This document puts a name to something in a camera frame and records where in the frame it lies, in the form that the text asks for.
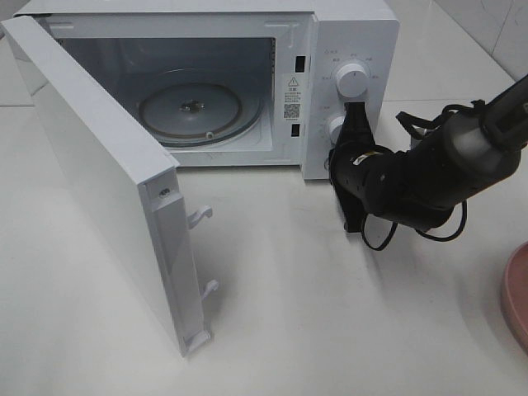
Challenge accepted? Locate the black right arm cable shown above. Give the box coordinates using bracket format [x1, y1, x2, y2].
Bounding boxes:
[359, 98, 492, 251]

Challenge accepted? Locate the lower white timer knob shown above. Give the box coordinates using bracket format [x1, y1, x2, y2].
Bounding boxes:
[327, 115, 345, 145]

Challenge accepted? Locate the white microwave door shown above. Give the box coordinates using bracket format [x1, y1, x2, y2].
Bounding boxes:
[2, 16, 218, 355]

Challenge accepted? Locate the glass microwave turntable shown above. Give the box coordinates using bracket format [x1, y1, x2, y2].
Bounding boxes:
[138, 68, 269, 148]

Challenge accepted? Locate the upper white power knob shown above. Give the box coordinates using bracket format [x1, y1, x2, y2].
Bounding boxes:
[334, 60, 370, 99]

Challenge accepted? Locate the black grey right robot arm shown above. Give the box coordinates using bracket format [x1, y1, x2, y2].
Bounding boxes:
[329, 78, 527, 233]

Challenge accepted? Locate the pink round plate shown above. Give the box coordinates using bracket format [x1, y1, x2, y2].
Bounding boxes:
[500, 243, 527, 353]

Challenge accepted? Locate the white microwave oven body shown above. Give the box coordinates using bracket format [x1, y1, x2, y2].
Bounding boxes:
[8, 1, 399, 180]

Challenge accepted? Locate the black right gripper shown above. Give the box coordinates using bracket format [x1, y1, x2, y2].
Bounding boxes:
[328, 102, 413, 233]

